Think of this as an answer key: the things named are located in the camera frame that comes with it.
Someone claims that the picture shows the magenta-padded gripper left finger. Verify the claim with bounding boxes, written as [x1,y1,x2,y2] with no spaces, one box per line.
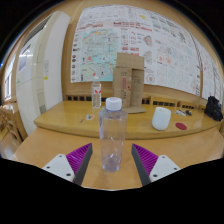
[42,142,94,186]

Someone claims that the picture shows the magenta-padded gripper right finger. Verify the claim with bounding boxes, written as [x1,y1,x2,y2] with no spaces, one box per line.
[131,143,181,187]

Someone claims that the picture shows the clear white-capped water bottle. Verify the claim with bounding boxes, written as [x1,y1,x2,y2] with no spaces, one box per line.
[98,96,129,173]

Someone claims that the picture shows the clear red-labelled water bottle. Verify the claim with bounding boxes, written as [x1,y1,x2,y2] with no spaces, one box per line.
[91,75,103,109]

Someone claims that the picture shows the white cup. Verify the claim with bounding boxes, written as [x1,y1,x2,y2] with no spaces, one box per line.
[151,106,172,131]

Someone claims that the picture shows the flat round red coaster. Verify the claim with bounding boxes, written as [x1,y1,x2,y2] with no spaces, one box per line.
[175,122,188,131]

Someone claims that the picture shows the wooden chairs group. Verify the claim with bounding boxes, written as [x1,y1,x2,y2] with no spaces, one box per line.
[0,103,22,158]

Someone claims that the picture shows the brown cardboard box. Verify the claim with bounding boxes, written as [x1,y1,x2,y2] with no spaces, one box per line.
[112,52,147,115]

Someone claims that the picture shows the black bag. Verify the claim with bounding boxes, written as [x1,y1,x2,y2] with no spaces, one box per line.
[203,95,224,122]

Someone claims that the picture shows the large chart wall poster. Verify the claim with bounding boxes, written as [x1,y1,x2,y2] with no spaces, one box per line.
[192,35,224,101]

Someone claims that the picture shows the large map wall poster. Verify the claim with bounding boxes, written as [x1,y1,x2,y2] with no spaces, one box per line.
[70,4,202,97]

